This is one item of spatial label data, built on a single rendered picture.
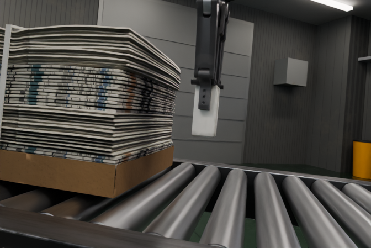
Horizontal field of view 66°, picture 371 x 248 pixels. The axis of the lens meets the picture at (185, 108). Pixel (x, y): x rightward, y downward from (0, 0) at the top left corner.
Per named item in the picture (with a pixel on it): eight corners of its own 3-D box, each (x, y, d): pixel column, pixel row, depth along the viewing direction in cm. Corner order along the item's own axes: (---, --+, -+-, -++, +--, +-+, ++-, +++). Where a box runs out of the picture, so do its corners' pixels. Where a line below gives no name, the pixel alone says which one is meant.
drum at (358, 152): (382, 179, 551) (385, 142, 552) (367, 179, 533) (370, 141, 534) (360, 174, 592) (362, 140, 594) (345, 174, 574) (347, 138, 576)
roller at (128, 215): (76, 281, 30) (61, 234, 30) (182, 183, 75) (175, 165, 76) (117, 267, 29) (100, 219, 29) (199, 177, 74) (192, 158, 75)
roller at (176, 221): (133, 295, 28) (117, 244, 29) (206, 186, 74) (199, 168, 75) (180, 282, 27) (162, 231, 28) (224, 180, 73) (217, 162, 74)
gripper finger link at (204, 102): (213, 72, 38) (210, 68, 35) (210, 110, 38) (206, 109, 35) (202, 72, 39) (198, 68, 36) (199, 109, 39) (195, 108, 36)
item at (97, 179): (10, 181, 40) (13, 151, 40) (109, 156, 68) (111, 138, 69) (114, 199, 37) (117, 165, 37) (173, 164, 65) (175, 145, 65)
